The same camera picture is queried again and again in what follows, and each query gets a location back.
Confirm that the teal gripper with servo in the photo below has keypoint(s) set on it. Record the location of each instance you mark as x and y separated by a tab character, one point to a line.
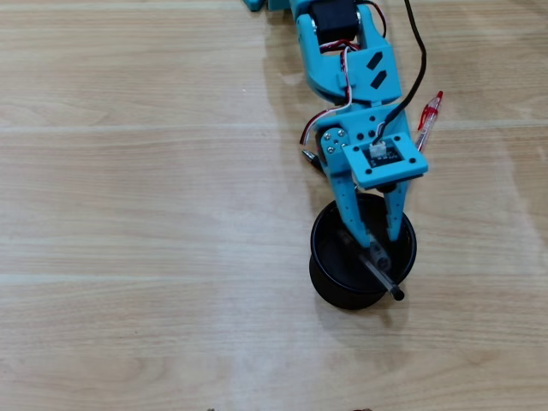
367	128

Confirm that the black gel pen grey grip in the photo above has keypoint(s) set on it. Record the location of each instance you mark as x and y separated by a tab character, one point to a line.
383	278
309	156

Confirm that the red gel pen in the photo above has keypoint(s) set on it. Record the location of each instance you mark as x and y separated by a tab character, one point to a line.
430	111

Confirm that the teal robot base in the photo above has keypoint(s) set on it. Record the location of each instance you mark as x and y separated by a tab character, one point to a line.
254	3

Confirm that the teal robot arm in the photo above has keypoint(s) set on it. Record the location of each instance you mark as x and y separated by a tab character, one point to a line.
325	73

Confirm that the black round pen holder cup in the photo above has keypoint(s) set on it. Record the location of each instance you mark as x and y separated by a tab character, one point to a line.
342	295

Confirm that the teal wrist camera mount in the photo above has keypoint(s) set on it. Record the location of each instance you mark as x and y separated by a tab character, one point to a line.
364	173

